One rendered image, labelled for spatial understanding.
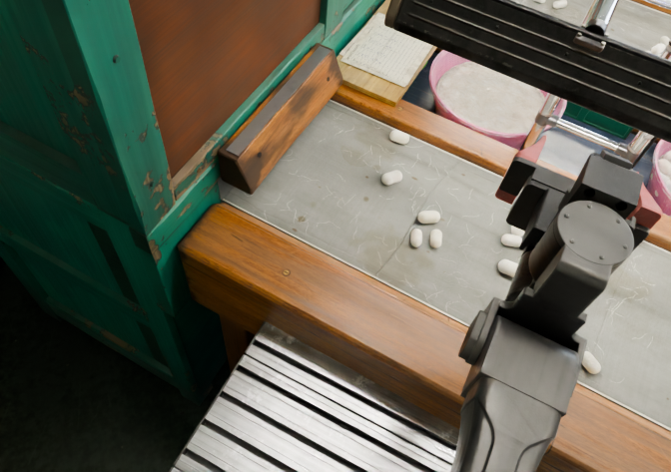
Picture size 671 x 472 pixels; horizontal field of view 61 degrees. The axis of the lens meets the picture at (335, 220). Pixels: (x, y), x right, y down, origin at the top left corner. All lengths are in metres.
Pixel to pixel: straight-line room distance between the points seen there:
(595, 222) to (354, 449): 0.52
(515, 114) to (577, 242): 0.76
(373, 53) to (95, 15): 0.68
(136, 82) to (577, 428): 0.69
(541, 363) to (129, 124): 0.48
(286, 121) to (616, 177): 0.57
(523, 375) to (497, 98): 0.81
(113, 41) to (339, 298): 0.45
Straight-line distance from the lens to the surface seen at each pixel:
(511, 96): 1.22
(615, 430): 0.88
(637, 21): 1.55
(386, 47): 1.18
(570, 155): 1.25
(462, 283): 0.91
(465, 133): 1.07
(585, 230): 0.46
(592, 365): 0.91
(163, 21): 0.68
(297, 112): 0.95
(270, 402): 0.88
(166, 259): 0.89
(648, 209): 0.60
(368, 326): 0.82
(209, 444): 0.87
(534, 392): 0.46
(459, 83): 1.22
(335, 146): 1.03
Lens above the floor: 1.51
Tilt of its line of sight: 56 degrees down
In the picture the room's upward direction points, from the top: 8 degrees clockwise
